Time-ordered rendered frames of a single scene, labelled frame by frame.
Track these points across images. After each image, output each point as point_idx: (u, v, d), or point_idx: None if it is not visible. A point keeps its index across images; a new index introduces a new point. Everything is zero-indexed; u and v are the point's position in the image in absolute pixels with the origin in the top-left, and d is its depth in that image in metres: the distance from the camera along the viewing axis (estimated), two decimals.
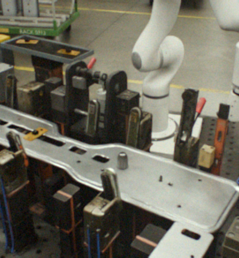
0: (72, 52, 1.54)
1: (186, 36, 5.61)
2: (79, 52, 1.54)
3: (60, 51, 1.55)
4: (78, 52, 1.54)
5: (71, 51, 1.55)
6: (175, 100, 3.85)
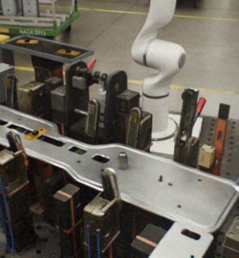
0: (72, 52, 1.54)
1: (186, 36, 5.61)
2: (79, 52, 1.54)
3: (60, 51, 1.55)
4: (78, 52, 1.54)
5: (71, 51, 1.55)
6: (175, 100, 3.85)
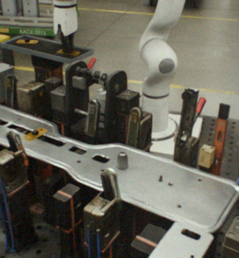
0: (72, 52, 1.54)
1: (186, 36, 5.61)
2: (79, 52, 1.54)
3: (60, 51, 1.55)
4: (78, 52, 1.54)
5: (71, 51, 1.55)
6: (175, 100, 3.85)
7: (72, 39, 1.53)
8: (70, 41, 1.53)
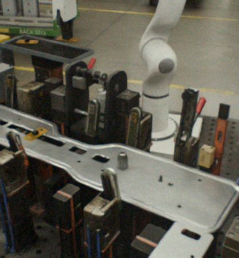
0: (72, 39, 1.52)
1: (186, 36, 5.61)
2: (78, 39, 1.52)
3: (60, 38, 1.53)
4: (78, 39, 1.52)
5: (71, 38, 1.53)
6: (175, 100, 3.85)
7: (71, 25, 1.51)
8: (69, 27, 1.51)
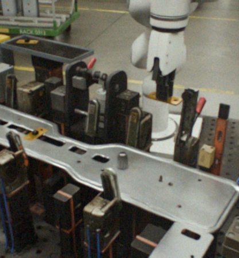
0: (171, 99, 0.98)
1: (186, 36, 5.61)
2: (181, 100, 0.98)
3: (152, 95, 1.00)
4: (179, 99, 0.98)
5: (169, 97, 0.99)
6: (175, 100, 3.85)
7: (172, 79, 0.97)
8: (169, 82, 0.97)
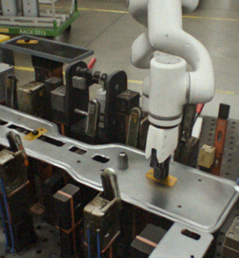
0: (167, 178, 1.10)
1: None
2: (175, 179, 1.10)
3: (150, 174, 1.12)
4: (175, 179, 1.10)
5: (165, 175, 1.11)
6: None
7: (168, 161, 1.09)
8: (165, 164, 1.09)
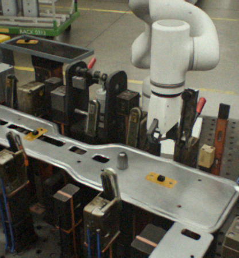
0: (166, 181, 1.11)
1: None
2: (175, 182, 1.10)
3: (150, 177, 1.12)
4: (174, 182, 1.10)
5: (164, 178, 1.12)
6: None
7: (176, 126, 1.07)
8: (173, 128, 1.07)
